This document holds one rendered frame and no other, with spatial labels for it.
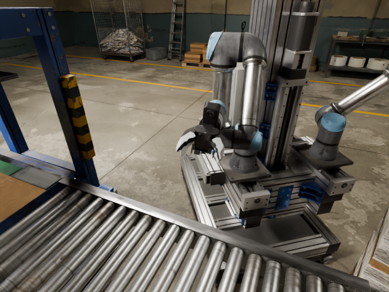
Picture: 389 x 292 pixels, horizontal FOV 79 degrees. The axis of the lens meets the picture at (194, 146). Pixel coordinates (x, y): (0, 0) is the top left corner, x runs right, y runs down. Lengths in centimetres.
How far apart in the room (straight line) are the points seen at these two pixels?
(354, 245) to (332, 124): 114
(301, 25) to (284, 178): 76
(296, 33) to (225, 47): 35
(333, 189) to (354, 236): 94
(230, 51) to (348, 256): 170
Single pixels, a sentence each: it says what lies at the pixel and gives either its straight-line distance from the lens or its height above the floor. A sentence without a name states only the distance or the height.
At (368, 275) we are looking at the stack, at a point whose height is 55.
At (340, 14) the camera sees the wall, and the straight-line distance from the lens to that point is 745.
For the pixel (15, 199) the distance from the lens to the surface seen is 137.
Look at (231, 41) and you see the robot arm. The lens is 103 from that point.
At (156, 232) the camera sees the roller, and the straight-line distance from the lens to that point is 100.
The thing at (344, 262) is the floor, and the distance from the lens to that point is 214.
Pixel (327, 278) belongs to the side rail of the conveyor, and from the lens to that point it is 98.
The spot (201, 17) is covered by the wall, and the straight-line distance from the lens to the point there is 802.
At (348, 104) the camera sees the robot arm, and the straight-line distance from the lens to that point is 156.
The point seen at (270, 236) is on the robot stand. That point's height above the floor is 21.
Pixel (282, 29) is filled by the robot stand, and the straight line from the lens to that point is 128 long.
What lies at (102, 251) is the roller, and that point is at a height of 80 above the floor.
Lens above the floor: 156
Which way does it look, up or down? 31 degrees down
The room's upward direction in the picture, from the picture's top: straight up
